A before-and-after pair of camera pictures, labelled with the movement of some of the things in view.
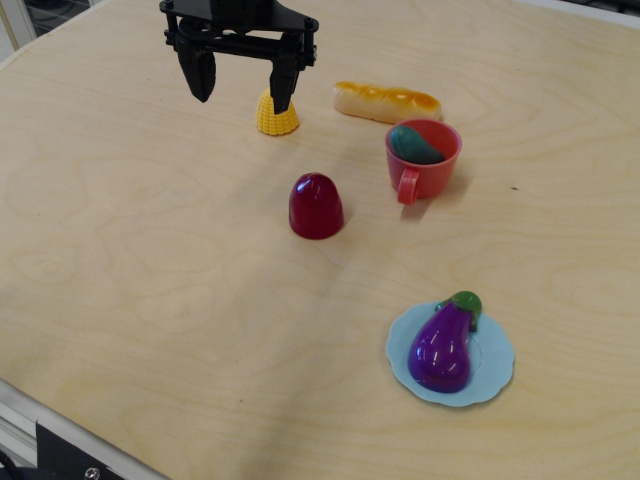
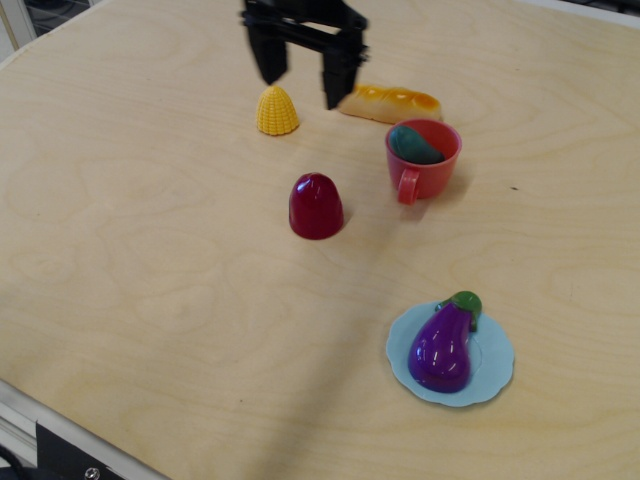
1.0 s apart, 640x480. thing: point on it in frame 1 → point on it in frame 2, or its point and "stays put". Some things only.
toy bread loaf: (384, 104) stays put
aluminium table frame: (19, 414) stays put
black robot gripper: (252, 27) → (332, 26)
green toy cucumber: (411, 147) stays put
